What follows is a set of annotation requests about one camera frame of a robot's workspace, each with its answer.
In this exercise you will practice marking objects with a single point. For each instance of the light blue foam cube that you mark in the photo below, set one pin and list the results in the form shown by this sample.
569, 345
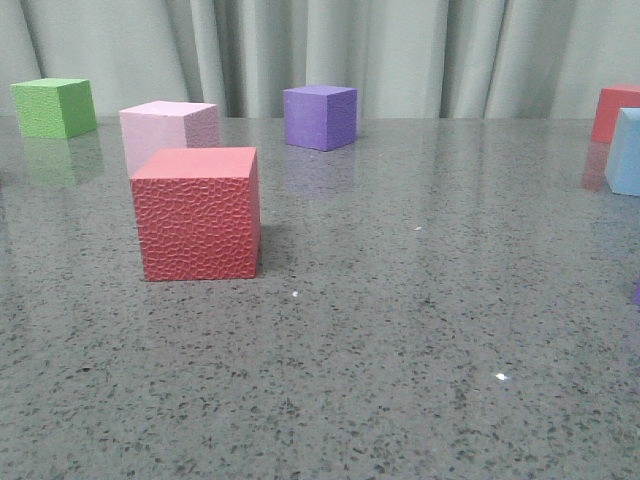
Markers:
622, 168

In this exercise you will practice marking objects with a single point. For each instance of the purple foam cube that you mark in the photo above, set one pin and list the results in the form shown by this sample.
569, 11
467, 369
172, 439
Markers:
320, 117

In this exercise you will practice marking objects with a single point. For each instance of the large red textured cube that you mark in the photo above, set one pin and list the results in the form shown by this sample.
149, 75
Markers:
198, 213

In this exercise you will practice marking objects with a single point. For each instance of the pink foam cube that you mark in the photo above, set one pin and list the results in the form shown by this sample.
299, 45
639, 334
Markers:
160, 124

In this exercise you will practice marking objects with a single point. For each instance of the grey-green curtain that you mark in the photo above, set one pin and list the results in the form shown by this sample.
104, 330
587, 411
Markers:
407, 59

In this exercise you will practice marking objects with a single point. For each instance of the green foam cube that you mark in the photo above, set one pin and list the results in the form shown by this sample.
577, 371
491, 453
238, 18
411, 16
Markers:
57, 108

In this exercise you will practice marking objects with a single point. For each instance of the red cube at right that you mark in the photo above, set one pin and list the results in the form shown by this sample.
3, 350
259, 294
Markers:
611, 100

